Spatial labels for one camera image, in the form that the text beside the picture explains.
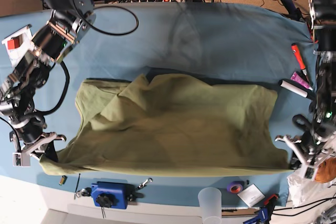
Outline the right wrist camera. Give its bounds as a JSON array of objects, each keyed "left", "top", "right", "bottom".
[{"left": 13, "top": 152, "right": 30, "bottom": 167}]

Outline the silver carabiner clip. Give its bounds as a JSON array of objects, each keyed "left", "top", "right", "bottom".
[{"left": 136, "top": 177, "right": 153, "bottom": 190}]

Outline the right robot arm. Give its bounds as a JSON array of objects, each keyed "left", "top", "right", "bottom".
[{"left": 1, "top": 0, "right": 96, "bottom": 167}]

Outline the white lint roller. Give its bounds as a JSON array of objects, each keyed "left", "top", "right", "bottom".
[{"left": 278, "top": 79, "right": 316, "bottom": 101}]

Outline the brown bread roll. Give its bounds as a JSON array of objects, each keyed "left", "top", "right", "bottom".
[{"left": 315, "top": 157, "right": 336, "bottom": 183}]

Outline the blue black bar clamp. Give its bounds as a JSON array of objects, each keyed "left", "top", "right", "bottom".
[{"left": 280, "top": 0, "right": 303, "bottom": 21}]

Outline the white plastic bag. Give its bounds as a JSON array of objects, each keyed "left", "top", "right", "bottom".
[{"left": 287, "top": 164, "right": 335, "bottom": 207}]

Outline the black zip tie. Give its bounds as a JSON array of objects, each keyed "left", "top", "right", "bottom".
[{"left": 73, "top": 173, "right": 81, "bottom": 200}]

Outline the small orange box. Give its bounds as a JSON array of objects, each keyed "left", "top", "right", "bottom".
[{"left": 7, "top": 38, "right": 20, "bottom": 50}]

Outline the blue clamp mount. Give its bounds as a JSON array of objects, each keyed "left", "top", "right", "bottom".
[{"left": 91, "top": 182, "right": 135, "bottom": 210}]

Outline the small green battery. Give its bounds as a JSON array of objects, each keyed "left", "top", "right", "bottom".
[{"left": 59, "top": 175, "right": 67, "bottom": 186}]

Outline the pink tube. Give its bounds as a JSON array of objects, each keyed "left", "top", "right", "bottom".
[{"left": 290, "top": 72, "right": 313, "bottom": 91}]

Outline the white printed card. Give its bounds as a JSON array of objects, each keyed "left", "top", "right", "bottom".
[{"left": 237, "top": 184, "right": 265, "bottom": 207}]

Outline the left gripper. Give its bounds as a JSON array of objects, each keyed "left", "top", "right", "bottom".
[{"left": 275, "top": 131, "right": 335, "bottom": 170}]

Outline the orange handled screwdriver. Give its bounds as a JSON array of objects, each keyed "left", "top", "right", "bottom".
[{"left": 291, "top": 43, "right": 310, "bottom": 83}]

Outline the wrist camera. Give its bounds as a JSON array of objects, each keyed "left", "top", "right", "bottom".
[
  {"left": 303, "top": 165, "right": 319, "bottom": 181},
  {"left": 13, "top": 152, "right": 30, "bottom": 167}
]

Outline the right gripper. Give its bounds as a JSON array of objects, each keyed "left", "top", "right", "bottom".
[{"left": 9, "top": 121, "right": 67, "bottom": 163}]

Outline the translucent plastic cup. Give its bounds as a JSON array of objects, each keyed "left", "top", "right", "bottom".
[{"left": 198, "top": 187, "right": 222, "bottom": 224}]

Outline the olive green t-shirt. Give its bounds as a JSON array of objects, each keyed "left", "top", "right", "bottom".
[{"left": 39, "top": 74, "right": 289, "bottom": 177}]

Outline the purple tape roll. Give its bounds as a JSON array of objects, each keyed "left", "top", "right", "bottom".
[{"left": 226, "top": 180, "right": 245, "bottom": 194}]

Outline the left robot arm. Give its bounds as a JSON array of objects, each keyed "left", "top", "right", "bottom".
[{"left": 277, "top": 0, "right": 335, "bottom": 179}]

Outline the blue table cloth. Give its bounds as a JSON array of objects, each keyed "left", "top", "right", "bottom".
[{"left": 1, "top": 3, "right": 316, "bottom": 206}]

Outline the blue spring clamp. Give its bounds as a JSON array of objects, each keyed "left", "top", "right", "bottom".
[{"left": 243, "top": 194, "right": 279, "bottom": 224}]

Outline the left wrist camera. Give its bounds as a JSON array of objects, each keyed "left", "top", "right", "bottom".
[{"left": 303, "top": 165, "right": 319, "bottom": 181}]

